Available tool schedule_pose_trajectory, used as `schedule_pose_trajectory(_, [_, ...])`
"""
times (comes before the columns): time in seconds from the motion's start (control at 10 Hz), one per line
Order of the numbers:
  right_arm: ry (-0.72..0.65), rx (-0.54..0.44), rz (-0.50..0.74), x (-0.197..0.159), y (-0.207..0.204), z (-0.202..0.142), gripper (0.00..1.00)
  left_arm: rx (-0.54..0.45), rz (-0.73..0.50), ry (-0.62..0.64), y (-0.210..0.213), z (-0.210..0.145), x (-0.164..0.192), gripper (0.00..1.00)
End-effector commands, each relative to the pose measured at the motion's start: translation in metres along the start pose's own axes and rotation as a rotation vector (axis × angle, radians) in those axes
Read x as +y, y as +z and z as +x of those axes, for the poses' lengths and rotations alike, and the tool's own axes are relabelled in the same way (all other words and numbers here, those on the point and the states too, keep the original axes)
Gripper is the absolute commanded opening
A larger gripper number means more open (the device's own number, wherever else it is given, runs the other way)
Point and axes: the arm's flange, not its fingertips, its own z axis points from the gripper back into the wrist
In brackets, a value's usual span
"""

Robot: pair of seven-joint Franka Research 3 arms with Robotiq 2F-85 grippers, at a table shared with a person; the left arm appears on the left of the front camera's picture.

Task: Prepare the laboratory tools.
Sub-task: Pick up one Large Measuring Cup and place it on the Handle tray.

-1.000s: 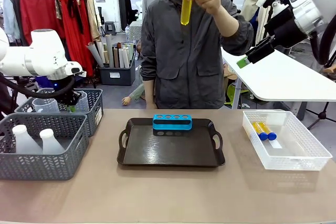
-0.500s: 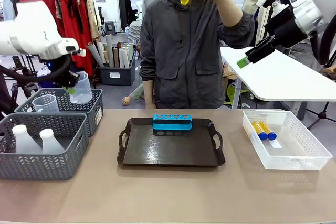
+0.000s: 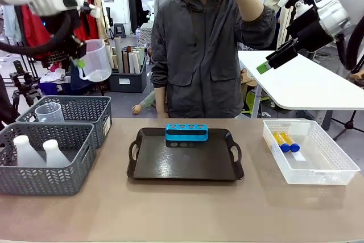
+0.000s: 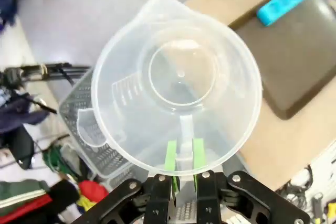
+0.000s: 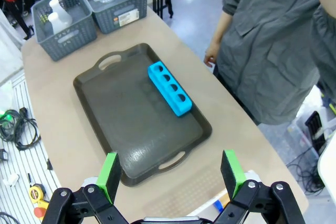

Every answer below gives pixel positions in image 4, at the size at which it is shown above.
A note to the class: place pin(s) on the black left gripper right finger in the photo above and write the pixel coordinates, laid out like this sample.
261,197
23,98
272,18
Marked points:
210,197

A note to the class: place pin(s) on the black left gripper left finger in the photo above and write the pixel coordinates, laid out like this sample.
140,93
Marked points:
157,197

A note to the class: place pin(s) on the clear plastic measuring cup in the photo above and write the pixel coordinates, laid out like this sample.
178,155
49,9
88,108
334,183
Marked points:
88,129
131,77

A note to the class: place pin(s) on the grey woven plastic basket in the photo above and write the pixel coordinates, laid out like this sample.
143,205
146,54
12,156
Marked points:
119,180
105,155

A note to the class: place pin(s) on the red cloth bundle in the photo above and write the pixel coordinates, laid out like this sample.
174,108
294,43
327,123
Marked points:
93,191

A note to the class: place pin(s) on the green cloth with white trim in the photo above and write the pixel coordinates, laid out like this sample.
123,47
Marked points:
21,190

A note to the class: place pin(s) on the dark brown serving tray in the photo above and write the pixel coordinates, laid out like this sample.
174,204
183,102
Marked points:
294,64

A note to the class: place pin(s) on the dark blue garment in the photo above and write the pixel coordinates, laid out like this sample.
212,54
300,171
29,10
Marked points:
18,113

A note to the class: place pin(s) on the blue test tube rack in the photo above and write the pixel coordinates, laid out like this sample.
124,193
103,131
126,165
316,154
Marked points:
283,3

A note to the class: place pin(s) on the black camera tripod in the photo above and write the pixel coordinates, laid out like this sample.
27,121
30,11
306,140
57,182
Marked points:
52,70

